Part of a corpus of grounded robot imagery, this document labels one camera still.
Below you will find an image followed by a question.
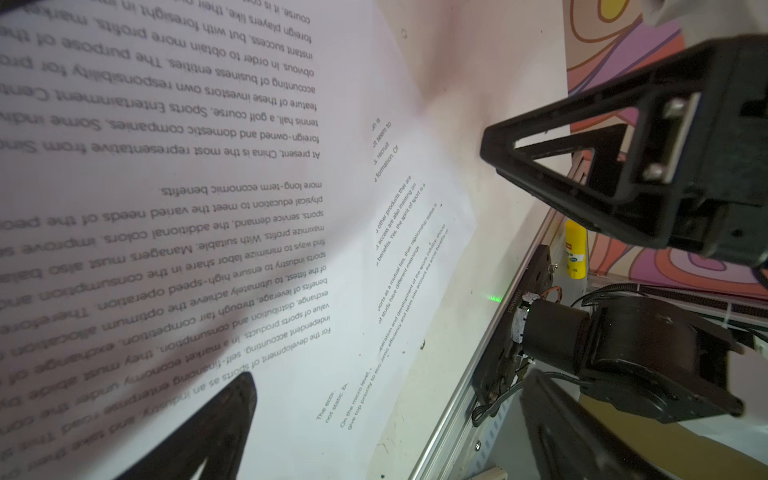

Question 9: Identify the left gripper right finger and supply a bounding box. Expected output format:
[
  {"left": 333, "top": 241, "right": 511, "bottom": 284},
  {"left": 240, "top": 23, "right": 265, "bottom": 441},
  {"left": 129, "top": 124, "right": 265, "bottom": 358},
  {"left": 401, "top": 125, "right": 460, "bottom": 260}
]
[{"left": 521, "top": 370, "right": 669, "bottom": 480}]

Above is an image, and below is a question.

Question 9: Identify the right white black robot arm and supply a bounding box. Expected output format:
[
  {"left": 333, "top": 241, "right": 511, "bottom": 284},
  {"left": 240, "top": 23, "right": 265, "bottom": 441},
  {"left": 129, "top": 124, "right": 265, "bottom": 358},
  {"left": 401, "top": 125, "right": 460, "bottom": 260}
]
[{"left": 480, "top": 34, "right": 767, "bottom": 423}]

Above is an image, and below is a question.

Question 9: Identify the yellow marker pen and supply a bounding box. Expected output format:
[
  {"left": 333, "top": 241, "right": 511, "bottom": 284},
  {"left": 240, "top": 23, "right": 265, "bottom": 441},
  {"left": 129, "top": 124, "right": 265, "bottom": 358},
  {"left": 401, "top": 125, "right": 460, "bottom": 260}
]
[{"left": 565, "top": 220, "right": 588, "bottom": 280}]

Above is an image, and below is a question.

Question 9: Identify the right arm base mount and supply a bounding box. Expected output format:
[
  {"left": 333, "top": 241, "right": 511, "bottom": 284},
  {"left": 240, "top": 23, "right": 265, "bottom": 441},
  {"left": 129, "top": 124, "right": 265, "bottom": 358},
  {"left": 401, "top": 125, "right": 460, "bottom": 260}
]
[{"left": 470, "top": 244, "right": 553, "bottom": 427}]

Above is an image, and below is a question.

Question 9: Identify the printed paper sheet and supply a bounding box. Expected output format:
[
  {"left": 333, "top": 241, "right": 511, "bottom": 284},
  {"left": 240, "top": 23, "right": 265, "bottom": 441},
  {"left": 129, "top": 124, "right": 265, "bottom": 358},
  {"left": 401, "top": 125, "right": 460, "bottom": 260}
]
[
  {"left": 239, "top": 113, "right": 478, "bottom": 480},
  {"left": 1, "top": 1, "right": 387, "bottom": 479}
]

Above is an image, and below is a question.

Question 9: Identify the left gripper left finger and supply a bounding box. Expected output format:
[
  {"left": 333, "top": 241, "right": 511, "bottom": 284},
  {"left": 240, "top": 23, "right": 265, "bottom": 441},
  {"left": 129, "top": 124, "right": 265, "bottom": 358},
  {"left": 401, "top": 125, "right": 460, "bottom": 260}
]
[{"left": 119, "top": 372, "right": 257, "bottom": 479}]

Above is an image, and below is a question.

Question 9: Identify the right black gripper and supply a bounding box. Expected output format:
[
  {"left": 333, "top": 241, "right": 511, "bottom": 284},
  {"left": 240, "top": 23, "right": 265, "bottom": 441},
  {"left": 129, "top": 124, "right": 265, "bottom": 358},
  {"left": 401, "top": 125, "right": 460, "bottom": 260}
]
[{"left": 480, "top": 35, "right": 767, "bottom": 267}]

